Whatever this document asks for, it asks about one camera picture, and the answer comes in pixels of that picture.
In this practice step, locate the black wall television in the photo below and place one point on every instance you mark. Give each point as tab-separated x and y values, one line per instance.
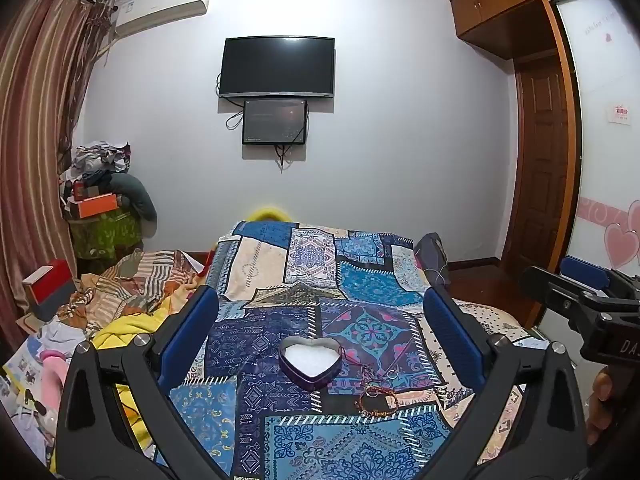
278	67

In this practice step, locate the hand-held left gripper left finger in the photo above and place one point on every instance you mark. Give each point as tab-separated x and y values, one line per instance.
192	321

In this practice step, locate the striped orange blanket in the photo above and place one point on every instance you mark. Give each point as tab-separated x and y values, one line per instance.
135	285

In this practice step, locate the white air conditioner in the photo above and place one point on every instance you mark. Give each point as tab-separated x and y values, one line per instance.
160	7

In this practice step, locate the brown wooden door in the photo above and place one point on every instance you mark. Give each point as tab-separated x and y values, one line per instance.
540	165

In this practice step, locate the small black wall monitor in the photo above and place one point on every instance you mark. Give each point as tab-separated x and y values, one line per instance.
274	121

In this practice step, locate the printed magazine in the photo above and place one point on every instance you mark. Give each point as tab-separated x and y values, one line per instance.
22	367

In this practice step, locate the wooden overhead cabinet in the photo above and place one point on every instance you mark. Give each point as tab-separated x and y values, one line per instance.
505	7

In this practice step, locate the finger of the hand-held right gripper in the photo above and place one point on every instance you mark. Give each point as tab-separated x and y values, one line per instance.
582	269
547	287

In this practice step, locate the white heart-print sliding door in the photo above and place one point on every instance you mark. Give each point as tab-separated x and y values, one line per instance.
607	125

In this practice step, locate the purple heart-shaped tin box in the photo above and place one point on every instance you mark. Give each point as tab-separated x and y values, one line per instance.
310	362

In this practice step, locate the pile of clothes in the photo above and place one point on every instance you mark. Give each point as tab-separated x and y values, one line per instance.
100	162

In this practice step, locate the orange box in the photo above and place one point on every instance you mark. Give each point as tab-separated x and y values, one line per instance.
92	206

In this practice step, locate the striped brown curtain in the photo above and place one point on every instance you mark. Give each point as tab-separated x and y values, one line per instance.
35	125

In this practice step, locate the yellow cloth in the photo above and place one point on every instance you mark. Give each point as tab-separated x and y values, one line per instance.
127	330

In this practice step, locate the dark grey bag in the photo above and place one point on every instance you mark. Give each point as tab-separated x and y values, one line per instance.
430	252

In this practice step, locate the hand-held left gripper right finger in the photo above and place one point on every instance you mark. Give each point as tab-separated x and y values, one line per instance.
450	327

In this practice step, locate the person's right hand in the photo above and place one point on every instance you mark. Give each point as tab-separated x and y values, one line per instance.
600	407

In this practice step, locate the pink cloth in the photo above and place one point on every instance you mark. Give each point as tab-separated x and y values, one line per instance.
52	372

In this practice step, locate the red and white box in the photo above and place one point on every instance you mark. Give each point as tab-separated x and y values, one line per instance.
47	285

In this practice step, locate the blue patchwork blanket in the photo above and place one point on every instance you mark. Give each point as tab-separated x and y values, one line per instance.
320	280

